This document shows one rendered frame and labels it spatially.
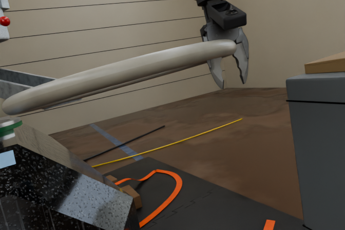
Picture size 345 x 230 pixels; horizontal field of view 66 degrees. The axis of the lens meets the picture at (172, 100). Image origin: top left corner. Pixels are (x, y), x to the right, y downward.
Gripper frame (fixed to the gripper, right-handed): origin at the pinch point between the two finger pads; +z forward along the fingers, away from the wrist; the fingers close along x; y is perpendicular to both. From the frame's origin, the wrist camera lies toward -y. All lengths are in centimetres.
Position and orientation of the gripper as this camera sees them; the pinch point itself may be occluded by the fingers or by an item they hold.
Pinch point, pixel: (232, 80)
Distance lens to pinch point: 62.4
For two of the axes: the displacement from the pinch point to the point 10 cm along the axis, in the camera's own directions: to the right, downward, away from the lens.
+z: 2.4, 9.7, 1.0
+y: -0.3, -1.0, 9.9
